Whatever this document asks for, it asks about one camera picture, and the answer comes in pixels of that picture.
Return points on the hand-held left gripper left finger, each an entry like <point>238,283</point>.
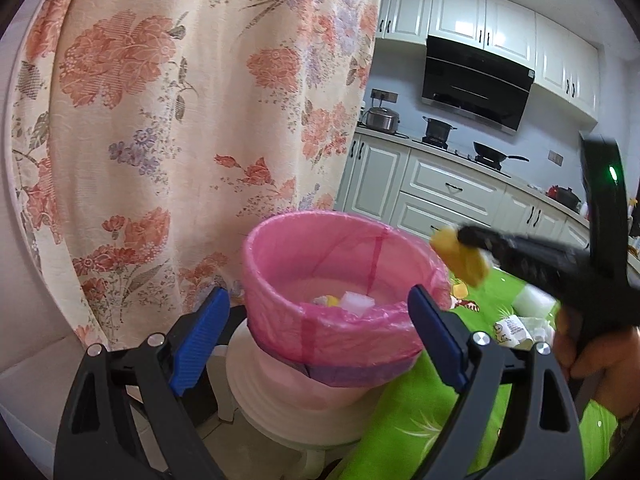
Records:
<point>200,340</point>

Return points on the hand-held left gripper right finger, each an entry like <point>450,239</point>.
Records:
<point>440,340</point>

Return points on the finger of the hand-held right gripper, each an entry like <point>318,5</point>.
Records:
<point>530,245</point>
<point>545,275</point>

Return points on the white foam sheet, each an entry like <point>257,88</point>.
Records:
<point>535,301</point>

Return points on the white tissue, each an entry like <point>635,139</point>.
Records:
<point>542,332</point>

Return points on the white printed paper packet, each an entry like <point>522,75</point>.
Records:
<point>511,332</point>

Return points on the yellow sponge piece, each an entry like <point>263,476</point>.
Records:
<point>460,260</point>

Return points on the white foam block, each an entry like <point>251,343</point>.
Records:
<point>357,300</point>

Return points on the pale pink trash bin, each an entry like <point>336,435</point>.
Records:
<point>340,392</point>

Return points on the small yellow scrap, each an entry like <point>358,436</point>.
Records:
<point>332,301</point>

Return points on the pink bin liner bag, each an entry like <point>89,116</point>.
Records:
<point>325,340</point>

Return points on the person's right hand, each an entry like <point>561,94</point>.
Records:
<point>615,370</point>

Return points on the black clay pot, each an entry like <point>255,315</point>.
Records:
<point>565,199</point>

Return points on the green printed tablecloth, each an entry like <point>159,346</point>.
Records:
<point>415,410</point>

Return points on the black frying pan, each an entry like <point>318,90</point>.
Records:
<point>490,152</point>

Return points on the white lower cabinets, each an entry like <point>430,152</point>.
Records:
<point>440,185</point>

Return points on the white cabinets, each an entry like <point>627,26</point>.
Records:
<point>500,20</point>
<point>440,185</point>

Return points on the white plastic stool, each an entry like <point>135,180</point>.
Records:
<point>280,420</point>

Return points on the black gas stove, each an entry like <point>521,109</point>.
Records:
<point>460,152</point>

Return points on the black cooking pot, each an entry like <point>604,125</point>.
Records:
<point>437,131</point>

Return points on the black range hood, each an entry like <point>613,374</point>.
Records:
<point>475,85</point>

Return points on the silver rice cooker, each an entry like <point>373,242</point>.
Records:
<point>382,120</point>

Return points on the white upper cabinets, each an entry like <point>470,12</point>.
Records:
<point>500,20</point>

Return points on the floral curtain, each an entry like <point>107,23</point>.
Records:
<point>175,110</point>

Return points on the small wall socket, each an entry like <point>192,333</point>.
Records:
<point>555,158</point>

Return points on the wide wall socket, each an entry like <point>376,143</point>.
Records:
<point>384,94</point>

